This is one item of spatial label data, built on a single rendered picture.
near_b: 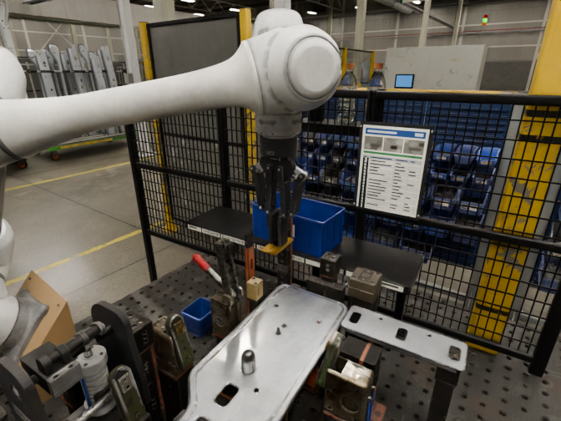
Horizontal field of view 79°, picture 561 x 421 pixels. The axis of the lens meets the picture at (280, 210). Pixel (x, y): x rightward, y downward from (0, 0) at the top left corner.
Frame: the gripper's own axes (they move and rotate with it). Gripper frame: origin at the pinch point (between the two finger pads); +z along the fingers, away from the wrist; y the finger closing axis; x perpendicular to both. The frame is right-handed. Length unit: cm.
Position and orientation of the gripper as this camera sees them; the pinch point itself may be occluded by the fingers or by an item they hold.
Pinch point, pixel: (278, 228)
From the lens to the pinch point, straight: 74.9
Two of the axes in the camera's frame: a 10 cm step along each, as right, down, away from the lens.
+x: 5.1, -3.2, 8.0
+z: -0.1, 9.3, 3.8
